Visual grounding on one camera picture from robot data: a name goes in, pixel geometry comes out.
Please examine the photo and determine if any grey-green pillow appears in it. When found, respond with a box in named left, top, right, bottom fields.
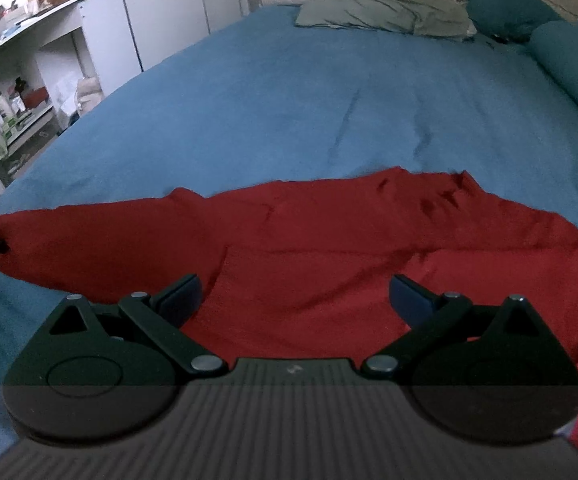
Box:
left=295, top=0, right=476, bottom=38

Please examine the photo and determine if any red box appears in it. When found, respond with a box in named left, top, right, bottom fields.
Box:
left=21, top=86, right=50, bottom=110

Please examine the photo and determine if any white wardrobe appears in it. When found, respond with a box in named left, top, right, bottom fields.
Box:
left=117, top=0, right=260, bottom=73

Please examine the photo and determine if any red garment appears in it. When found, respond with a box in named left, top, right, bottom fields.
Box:
left=0, top=167, right=578, bottom=475

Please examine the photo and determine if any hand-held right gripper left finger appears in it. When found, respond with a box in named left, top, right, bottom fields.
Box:
left=49, top=273, right=229, bottom=374

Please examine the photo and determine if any white bottle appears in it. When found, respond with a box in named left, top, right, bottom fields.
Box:
left=0, top=87, right=16, bottom=128

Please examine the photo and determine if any blue bed sheet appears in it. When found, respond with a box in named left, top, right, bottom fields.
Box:
left=0, top=2, right=578, bottom=466

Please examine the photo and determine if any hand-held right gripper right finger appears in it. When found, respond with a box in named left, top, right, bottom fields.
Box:
left=361, top=274, right=549, bottom=381

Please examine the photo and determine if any teal pillow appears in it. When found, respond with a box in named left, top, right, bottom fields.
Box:
left=464, top=0, right=565, bottom=44

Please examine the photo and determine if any teal bolster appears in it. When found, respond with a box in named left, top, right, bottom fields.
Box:
left=525, top=20, right=578, bottom=141

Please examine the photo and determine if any white shelving desk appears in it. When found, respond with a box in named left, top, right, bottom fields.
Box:
left=0, top=0, right=145, bottom=188

